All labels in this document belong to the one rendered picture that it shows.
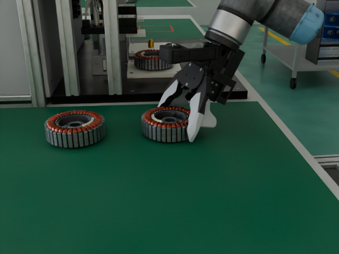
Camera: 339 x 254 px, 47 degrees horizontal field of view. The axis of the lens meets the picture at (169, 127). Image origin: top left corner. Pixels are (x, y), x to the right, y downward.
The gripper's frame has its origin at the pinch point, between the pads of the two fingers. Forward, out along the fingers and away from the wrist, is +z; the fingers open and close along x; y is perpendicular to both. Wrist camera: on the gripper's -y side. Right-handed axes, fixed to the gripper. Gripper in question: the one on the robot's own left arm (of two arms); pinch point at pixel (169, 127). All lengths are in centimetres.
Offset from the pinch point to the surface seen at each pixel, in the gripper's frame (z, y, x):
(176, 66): -11.3, 15.5, 31.8
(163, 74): -7.9, 10.2, 27.7
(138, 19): -20, 10, 56
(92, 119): 4.8, -13.5, 4.8
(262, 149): -4.8, 10.5, -14.6
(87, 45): -4, 5, 76
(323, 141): -11, 171, 86
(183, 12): -46, 89, 169
